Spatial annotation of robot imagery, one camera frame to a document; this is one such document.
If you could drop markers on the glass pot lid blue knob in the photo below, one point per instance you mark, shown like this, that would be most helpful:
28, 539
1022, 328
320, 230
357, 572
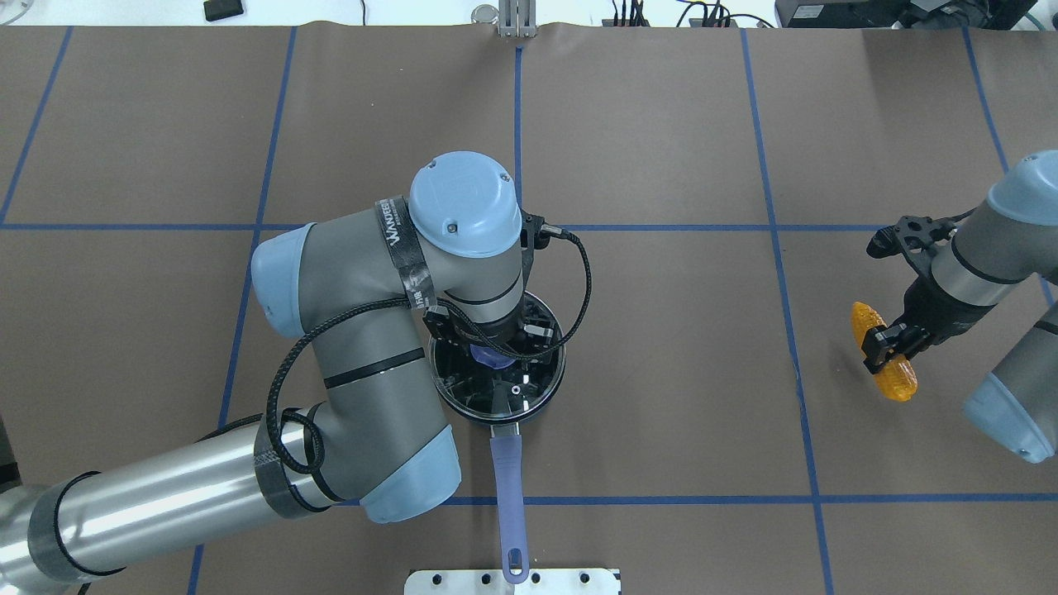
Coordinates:
493, 389

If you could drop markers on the dark blue saucepan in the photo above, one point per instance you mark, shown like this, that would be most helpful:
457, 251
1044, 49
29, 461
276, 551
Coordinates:
505, 444

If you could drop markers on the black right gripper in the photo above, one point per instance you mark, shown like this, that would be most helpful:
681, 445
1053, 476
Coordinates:
936, 307

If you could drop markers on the aluminium frame post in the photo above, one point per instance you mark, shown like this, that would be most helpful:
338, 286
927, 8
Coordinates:
517, 18

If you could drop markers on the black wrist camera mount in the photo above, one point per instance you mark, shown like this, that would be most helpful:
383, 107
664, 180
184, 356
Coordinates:
916, 239
537, 233

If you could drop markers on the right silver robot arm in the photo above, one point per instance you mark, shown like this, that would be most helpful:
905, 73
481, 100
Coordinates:
965, 267

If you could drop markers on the black power strip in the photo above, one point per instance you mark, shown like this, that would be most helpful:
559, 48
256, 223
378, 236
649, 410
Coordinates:
670, 13

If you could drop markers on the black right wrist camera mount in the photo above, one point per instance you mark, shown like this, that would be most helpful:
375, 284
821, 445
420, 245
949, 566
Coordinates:
916, 239

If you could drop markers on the yellow corn cob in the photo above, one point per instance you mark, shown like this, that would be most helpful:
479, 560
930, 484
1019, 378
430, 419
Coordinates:
892, 372

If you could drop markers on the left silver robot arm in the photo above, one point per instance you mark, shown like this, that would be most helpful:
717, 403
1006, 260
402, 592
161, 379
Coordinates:
352, 413

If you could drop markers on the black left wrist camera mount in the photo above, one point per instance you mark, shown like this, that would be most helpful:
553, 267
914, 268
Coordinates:
537, 233

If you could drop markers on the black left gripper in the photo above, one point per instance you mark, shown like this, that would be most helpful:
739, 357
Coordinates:
538, 331

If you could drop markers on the black laptop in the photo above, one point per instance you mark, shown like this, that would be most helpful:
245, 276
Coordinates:
924, 15

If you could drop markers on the black phone on table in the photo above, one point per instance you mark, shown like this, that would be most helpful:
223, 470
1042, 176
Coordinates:
218, 10

